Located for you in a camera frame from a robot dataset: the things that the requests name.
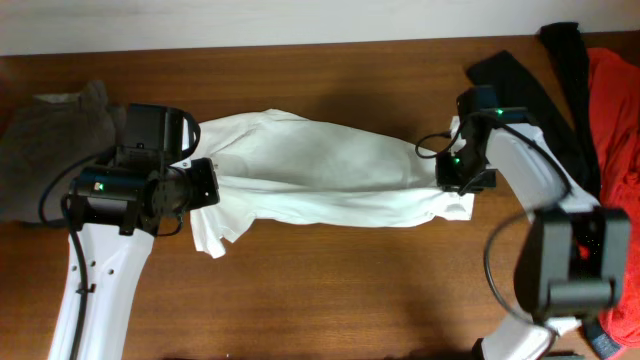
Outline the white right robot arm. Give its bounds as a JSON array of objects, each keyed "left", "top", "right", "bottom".
[{"left": 435, "top": 108, "right": 631, "bottom": 360}]

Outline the blue denim garment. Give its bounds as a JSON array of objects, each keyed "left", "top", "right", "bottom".
[{"left": 581, "top": 321, "right": 625, "bottom": 360}]

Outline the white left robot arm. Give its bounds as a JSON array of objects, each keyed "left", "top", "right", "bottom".
[{"left": 48, "top": 158, "right": 219, "bottom": 359}]

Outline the black garment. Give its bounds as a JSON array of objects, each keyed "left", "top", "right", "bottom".
[{"left": 466, "top": 22, "right": 601, "bottom": 197}]

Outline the red garment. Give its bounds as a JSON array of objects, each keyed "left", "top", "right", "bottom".
[{"left": 588, "top": 48, "right": 639, "bottom": 348}]

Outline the white polo shirt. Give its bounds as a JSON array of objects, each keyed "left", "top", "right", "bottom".
[{"left": 190, "top": 109, "right": 474, "bottom": 258}]

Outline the grey folded garment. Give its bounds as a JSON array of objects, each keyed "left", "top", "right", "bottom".
[{"left": 1, "top": 80, "right": 126, "bottom": 223}]

